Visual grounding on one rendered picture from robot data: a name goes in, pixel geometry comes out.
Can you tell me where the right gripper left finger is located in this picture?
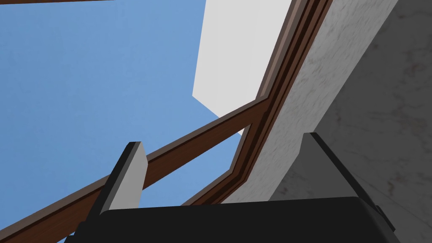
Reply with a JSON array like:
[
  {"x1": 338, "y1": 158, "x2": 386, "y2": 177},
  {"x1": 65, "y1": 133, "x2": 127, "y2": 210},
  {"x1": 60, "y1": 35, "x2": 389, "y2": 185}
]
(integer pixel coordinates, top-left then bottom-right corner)
[{"x1": 88, "y1": 141, "x2": 149, "y2": 223}]

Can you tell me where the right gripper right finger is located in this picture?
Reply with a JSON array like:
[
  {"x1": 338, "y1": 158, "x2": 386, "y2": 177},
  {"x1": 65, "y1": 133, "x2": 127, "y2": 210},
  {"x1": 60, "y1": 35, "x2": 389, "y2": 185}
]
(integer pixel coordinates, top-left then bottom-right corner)
[{"x1": 268, "y1": 132, "x2": 396, "y2": 232}]

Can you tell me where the brown framed window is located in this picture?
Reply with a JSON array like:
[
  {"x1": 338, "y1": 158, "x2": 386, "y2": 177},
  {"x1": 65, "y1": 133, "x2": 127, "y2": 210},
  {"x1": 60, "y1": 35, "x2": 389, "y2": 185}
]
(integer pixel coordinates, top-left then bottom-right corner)
[{"x1": 0, "y1": 0, "x2": 334, "y2": 243}]

